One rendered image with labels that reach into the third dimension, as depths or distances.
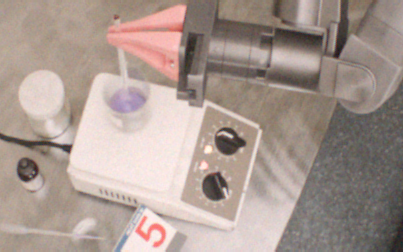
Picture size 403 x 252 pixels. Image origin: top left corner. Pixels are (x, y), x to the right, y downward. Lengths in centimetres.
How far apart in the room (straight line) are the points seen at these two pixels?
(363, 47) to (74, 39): 49
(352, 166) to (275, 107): 80
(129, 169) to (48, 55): 24
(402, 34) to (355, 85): 7
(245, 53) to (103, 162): 26
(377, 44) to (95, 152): 37
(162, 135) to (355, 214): 92
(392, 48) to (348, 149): 114
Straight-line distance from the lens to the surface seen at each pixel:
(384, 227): 192
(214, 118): 109
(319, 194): 192
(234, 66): 86
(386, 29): 83
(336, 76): 83
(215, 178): 106
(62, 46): 121
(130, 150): 105
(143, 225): 108
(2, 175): 115
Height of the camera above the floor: 182
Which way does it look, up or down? 69 degrees down
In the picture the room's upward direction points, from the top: 1 degrees clockwise
